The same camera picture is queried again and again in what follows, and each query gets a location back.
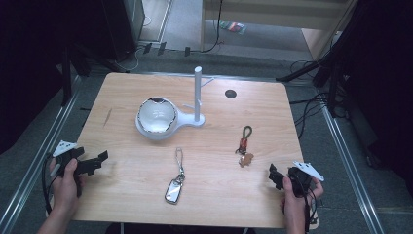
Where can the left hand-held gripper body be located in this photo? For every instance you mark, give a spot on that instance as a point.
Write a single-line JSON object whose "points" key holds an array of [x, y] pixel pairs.
{"points": [[66, 155]]}

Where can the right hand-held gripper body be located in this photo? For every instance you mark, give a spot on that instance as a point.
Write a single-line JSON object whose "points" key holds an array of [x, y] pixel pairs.
{"points": [[302, 182]]}

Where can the person's right hand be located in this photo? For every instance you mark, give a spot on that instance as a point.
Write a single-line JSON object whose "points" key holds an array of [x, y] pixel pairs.
{"points": [[293, 204]]}

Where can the person's left hand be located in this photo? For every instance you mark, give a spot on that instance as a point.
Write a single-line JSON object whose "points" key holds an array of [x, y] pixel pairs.
{"points": [[65, 190]]}

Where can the white bowl with dark rim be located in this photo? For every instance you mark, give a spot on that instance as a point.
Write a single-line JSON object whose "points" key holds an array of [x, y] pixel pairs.
{"points": [[157, 115]]}

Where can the wooden table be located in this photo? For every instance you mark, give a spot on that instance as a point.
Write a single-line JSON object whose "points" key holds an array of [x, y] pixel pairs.
{"points": [[211, 198]]}

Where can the black round table grommet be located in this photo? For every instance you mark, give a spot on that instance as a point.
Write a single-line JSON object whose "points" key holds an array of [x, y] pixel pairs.
{"points": [[230, 94]]}

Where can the white hook stand with tray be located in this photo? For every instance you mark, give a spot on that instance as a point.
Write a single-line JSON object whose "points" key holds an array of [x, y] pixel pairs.
{"points": [[197, 97]]}

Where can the black metal stand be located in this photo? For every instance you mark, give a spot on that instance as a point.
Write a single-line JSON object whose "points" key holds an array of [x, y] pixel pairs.
{"points": [[328, 61]]}

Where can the dark cabinet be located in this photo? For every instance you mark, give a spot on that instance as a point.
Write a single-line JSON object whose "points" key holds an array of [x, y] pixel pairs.
{"points": [[121, 26]]}

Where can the colourful packet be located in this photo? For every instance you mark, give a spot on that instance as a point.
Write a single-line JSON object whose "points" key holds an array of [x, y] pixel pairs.
{"points": [[232, 27]]}

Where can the light wooden furniture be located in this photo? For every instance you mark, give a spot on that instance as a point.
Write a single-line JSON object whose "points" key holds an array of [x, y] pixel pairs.
{"points": [[276, 11]]}

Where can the aluminium floor rail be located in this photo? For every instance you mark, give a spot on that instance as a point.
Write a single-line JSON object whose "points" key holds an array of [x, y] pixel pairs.
{"points": [[35, 162], [352, 169]]}

